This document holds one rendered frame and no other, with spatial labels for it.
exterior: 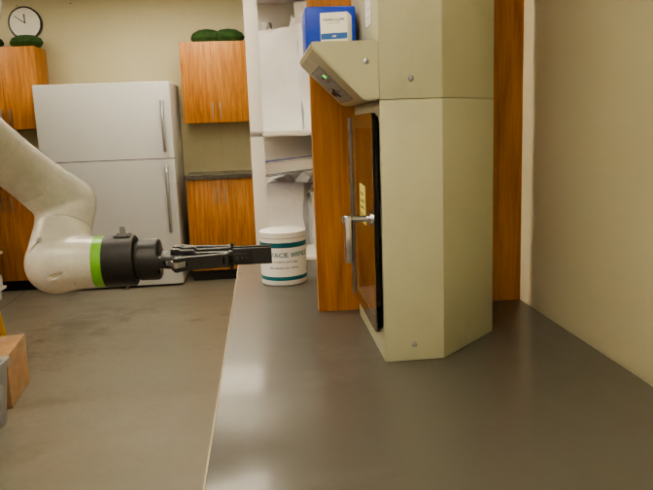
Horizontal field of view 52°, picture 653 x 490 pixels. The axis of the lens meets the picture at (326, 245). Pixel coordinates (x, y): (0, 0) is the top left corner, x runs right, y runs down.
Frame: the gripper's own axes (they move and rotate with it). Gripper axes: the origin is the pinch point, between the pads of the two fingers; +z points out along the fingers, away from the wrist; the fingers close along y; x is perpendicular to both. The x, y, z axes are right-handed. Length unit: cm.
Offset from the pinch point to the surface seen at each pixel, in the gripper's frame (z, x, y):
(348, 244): 17.6, -1.3, -0.9
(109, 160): -129, 16, 482
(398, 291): 26.0, 6.7, -5.7
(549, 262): 66, 10, 22
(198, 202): -56, 57, 494
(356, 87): 19.0, -29.2, -4.6
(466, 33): 40, -38, 2
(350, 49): 18.1, -35.6, -4.4
